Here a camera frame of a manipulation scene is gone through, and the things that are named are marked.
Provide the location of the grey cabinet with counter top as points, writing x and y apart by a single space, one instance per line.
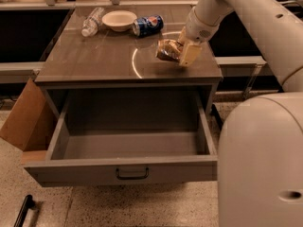
119 59

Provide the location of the open grey top drawer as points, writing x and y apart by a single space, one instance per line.
101 130

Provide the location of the brown cardboard box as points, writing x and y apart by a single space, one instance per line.
31 122

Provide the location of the clear plastic water bottle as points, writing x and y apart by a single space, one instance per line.
92 23

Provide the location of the black drawer handle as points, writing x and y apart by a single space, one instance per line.
132 175

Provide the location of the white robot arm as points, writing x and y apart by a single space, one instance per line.
260 159

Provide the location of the black handle on floor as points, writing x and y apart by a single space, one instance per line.
28 203

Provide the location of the blue pepsi can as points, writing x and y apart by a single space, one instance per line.
148 25

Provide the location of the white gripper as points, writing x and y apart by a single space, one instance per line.
196 27

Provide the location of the white paper bowl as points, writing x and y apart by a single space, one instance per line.
119 20

